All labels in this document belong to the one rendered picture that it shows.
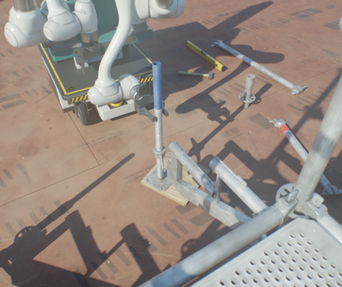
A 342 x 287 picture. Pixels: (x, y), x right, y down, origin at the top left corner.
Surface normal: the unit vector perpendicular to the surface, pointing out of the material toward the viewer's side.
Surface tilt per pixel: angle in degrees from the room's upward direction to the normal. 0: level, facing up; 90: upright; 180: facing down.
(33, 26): 96
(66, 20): 61
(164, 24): 0
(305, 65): 0
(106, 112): 90
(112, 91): 77
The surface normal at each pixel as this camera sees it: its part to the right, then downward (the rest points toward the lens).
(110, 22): 0.47, 0.61
